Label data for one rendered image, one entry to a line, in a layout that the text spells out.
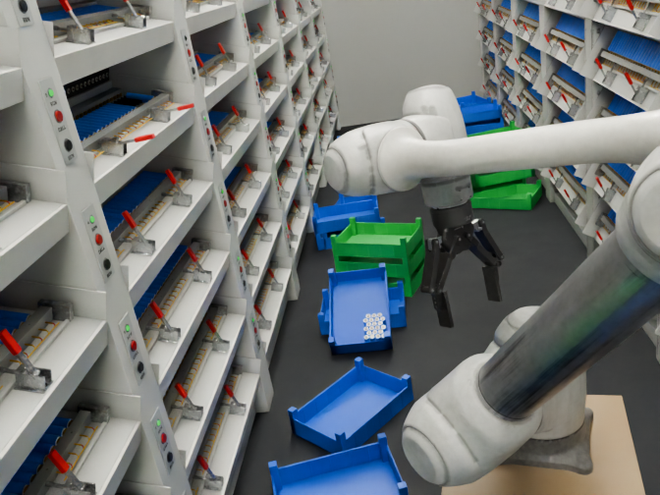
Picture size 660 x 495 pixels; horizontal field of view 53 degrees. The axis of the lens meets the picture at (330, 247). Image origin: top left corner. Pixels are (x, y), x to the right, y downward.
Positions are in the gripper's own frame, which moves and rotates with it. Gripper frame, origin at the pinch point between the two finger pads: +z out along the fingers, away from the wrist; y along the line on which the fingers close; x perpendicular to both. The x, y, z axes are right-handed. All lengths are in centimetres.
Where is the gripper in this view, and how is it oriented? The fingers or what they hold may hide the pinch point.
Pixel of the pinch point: (470, 307)
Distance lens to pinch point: 127.0
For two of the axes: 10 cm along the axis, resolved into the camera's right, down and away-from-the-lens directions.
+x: -5.7, -0.3, 8.2
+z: 2.3, 9.5, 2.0
